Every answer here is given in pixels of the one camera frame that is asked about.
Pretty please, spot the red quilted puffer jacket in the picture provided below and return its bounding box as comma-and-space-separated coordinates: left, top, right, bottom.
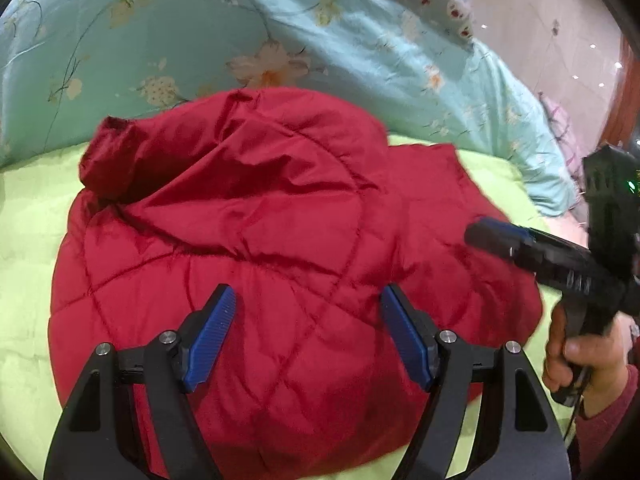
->
49, 88, 544, 479

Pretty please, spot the red sleeve forearm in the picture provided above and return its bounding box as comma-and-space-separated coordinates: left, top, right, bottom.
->
576, 365, 639, 479

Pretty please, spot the person's right hand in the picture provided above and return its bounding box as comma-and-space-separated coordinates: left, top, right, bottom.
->
542, 302, 634, 418

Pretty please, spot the pink patterned pillow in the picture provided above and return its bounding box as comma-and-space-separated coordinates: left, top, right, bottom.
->
538, 91, 585, 193

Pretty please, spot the lime green bed sheet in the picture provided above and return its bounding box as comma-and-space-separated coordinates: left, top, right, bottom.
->
1, 144, 588, 479

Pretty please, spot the teal floral duvet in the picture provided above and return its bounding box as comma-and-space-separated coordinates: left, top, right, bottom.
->
1, 0, 577, 217

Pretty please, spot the black cable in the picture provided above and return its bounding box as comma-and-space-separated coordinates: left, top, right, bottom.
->
562, 393, 586, 443

